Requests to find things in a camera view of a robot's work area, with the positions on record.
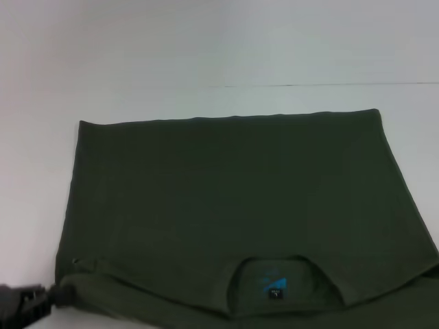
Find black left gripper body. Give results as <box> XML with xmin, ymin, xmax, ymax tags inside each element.
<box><xmin>0</xmin><ymin>283</ymin><xmax>27</xmax><ymax>325</ymax></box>

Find dark green FREE t-shirt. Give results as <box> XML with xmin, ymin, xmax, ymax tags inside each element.
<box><xmin>54</xmin><ymin>108</ymin><xmax>439</xmax><ymax>329</ymax></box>

